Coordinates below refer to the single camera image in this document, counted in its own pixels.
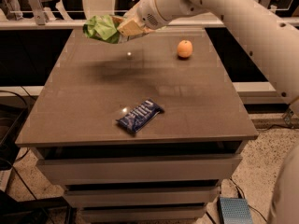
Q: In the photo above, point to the orange fruit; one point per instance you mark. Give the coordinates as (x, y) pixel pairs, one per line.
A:
(184, 49)

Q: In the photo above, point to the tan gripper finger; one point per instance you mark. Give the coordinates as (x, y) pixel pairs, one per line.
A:
(130, 26)

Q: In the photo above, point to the blue box on floor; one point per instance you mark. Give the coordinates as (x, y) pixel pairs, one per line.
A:
(234, 211)

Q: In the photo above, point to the green rice chip bag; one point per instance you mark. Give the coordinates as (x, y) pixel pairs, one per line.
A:
(103, 28)

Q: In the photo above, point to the black office chair left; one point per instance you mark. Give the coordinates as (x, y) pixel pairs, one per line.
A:
(61, 9)

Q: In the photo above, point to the blue rxbar blueberry bar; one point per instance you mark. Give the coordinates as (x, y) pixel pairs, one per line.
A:
(140, 116)

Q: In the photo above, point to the metal railing post left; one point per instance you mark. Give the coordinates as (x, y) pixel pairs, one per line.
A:
(38, 11)

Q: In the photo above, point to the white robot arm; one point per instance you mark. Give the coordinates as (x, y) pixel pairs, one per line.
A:
(271, 43)

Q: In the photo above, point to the grey drawer cabinet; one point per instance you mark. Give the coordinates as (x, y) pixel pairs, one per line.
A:
(145, 130)

